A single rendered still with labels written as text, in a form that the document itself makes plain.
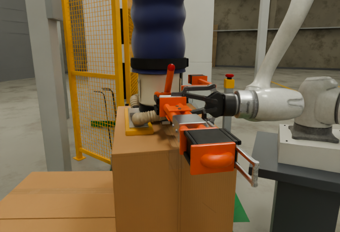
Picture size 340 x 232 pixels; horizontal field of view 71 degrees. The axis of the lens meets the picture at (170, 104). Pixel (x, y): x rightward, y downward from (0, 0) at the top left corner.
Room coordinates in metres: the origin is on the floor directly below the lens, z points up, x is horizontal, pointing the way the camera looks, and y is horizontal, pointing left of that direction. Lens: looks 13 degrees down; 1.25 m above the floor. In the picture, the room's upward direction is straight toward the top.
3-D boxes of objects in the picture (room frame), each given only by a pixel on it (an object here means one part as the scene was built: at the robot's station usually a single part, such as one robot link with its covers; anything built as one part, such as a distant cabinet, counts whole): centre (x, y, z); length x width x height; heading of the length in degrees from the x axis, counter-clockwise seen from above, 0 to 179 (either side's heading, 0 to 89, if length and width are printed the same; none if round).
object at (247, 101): (0.73, -0.23, 1.07); 0.09 x 0.06 x 0.09; 1
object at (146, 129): (0.97, 0.14, 0.97); 0.34 x 0.10 x 0.05; 11
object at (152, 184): (0.98, 0.03, 0.74); 0.60 x 0.40 x 0.40; 10
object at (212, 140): (0.39, -0.06, 1.07); 0.08 x 0.07 x 0.05; 11
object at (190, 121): (0.53, -0.04, 1.07); 0.07 x 0.07 x 0.04; 11
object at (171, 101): (0.74, 0.00, 1.07); 0.10 x 0.08 x 0.06; 101
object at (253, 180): (0.46, -0.10, 1.07); 0.31 x 0.03 x 0.05; 11
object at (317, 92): (1.06, -0.67, 1.01); 0.18 x 0.16 x 0.22; 40
